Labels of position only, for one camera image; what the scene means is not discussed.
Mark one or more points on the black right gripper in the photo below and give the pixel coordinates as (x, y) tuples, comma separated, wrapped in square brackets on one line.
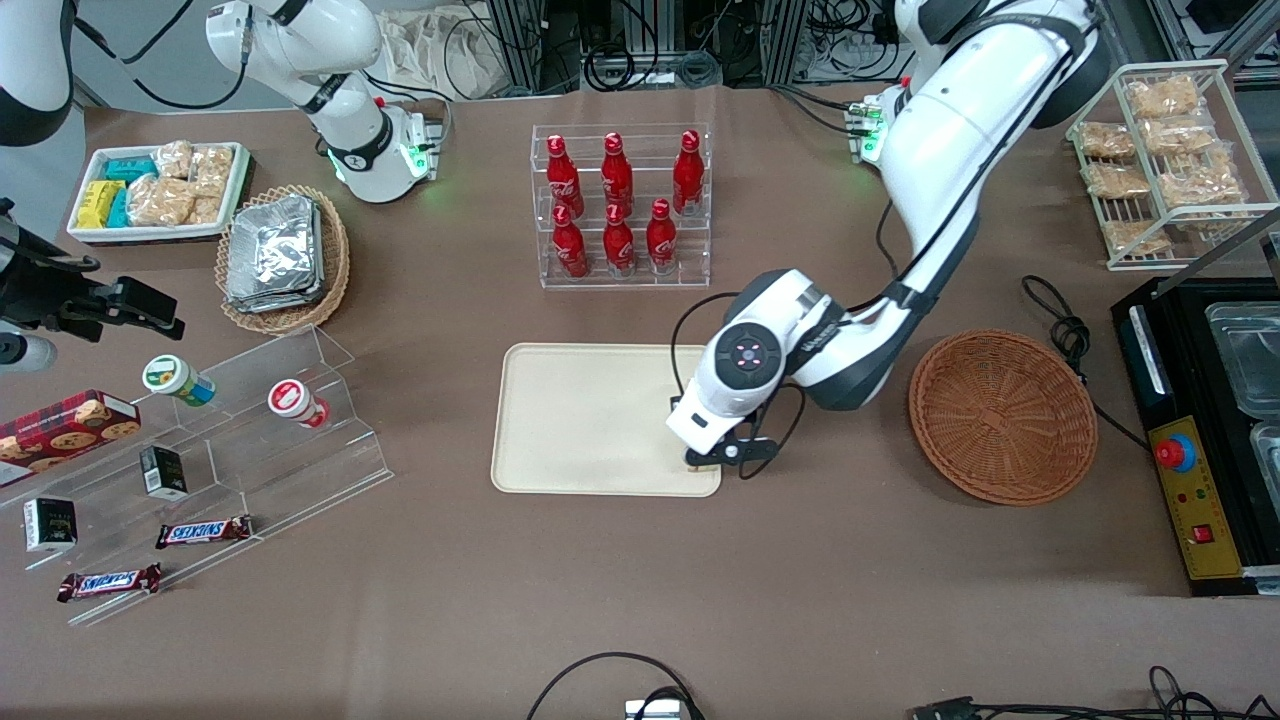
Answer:
[(52, 291)]

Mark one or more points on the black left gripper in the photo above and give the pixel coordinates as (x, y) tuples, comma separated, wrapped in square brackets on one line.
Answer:
[(675, 401)]

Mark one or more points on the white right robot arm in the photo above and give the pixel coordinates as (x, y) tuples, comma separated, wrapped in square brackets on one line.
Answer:
[(350, 140)]

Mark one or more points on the white rectangular snack tray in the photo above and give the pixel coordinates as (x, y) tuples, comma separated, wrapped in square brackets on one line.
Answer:
[(150, 234)]

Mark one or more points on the cream plastic tray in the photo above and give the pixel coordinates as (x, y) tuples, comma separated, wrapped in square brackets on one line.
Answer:
[(590, 420)]

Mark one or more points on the oval tan wicker basket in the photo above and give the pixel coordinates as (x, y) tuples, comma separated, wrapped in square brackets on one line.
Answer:
[(335, 260)]

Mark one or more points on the round brown wicker basket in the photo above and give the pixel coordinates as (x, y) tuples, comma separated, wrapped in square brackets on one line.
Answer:
[(1000, 420)]

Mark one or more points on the green lid cup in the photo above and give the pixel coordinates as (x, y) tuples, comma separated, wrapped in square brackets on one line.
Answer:
[(175, 378)]

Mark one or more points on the teal snack packet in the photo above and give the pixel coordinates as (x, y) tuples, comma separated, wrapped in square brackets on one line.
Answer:
[(130, 169), (119, 210)]

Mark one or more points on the clear rice cracker pack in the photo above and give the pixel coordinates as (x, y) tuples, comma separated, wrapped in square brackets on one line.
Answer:
[(160, 202), (174, 160), (212, 170), (206, 210)]

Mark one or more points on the yellow snack packet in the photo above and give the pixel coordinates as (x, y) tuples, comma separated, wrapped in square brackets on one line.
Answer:
[(98, 205)]

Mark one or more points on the silver foil packet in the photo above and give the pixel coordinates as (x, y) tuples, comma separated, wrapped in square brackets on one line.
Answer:
[(270, 245), (318, 270)]

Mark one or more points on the red cookie box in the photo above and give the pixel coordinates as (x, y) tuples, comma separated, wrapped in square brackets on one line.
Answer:
[(65, 430)]

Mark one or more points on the small black box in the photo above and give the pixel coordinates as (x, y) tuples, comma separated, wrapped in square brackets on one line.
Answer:
[(163, 472), (50, 525)]

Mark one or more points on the red lid cup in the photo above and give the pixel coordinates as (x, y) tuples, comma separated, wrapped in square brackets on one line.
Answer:
[(295, 402)]

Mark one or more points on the clear acrylic bottle rack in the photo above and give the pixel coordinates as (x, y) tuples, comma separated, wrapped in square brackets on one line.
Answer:
[(690, 265)]

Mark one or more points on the clear acrylic stepped shelf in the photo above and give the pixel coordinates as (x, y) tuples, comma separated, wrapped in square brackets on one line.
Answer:
[(270, 470)]

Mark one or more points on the red cola bottle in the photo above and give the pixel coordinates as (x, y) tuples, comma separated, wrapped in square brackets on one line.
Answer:
[(661, 240), (563, 178), (688, 175), (619, 245), (570, 248), (617, 175)]

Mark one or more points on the brown snickers bar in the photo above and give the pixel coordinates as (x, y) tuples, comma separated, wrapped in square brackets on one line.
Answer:
[(108, 582), (203, 532)]

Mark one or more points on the small silver device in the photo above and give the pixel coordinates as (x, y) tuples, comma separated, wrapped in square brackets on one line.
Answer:
[(654, 710)]

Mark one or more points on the beige canvas bag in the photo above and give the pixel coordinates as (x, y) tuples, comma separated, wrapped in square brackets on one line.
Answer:
[(440, 55)]

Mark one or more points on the black machine housing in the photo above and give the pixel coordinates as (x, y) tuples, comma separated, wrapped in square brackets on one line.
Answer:
[(1140, 370)]

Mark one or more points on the red emergency stop button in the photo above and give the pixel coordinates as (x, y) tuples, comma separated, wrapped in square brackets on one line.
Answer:
[(1175, 453)]

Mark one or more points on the clear bagged pastry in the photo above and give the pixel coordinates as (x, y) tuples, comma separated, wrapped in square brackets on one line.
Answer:
[(1200, 180), (1115, 180), (1178, 135), (1135, 235), (1105, 140), (1162, 97)]

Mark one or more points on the yellow control panel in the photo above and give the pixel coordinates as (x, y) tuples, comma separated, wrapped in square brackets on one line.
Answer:
[(1205, 500)]

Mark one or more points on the clear plastic container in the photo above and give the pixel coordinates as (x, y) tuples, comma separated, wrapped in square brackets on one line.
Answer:
[(1245, 355), (1268, 455)]

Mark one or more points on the grey metal bar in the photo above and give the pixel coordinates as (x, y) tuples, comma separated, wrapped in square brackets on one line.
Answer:
[(1230, 240)]

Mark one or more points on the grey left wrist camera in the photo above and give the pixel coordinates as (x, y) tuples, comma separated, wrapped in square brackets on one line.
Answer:
[(750, 452)]

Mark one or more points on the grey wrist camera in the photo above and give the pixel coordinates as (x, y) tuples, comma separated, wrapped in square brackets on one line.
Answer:
[(750, 452), (25, 352)]

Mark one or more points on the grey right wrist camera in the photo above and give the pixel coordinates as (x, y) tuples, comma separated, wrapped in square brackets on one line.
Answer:
[(25, 352)]

